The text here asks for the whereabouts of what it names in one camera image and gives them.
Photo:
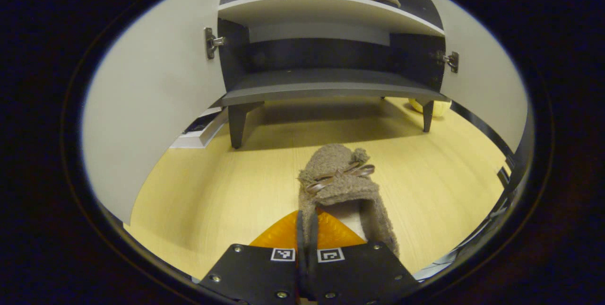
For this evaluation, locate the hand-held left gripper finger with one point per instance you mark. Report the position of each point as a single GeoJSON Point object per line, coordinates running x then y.
{"type": "Point", "coordinates": [301, 257]}
{"type": "Point", "coordinates": [312, 257]}

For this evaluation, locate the grey shoe cabinet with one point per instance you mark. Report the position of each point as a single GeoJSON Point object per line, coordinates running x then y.
{"type": "Point", "coordinates": [326, 85]}

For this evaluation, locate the grey cabinet door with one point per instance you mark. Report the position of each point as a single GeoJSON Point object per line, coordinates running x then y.
{"type": "Point", "coordinates": [487, 82]}
{"type": "Point", "coordinates": [156, 82]}

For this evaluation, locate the stack of white books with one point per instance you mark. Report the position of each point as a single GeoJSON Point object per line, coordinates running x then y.
{"type": "Point", "coordinates": [198, 137]}

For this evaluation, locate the yellow plush ball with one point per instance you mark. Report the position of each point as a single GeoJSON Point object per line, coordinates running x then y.
{"type": "Point", "coordinates": [437, 108]}

